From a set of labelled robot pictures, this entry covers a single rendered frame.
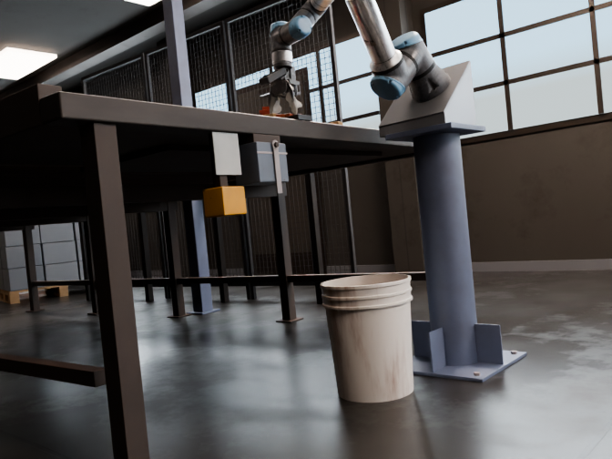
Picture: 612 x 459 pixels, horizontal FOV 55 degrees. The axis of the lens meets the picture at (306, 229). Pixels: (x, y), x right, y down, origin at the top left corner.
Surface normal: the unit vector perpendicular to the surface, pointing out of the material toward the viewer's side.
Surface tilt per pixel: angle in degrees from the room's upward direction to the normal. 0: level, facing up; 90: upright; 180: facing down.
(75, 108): 90
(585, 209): 90
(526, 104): 90
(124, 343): 90
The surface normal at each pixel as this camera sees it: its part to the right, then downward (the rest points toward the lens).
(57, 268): 0.59, -0.04
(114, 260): 0.79, -0.07
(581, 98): -0.66, 0.07
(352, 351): -0.46, 0.11
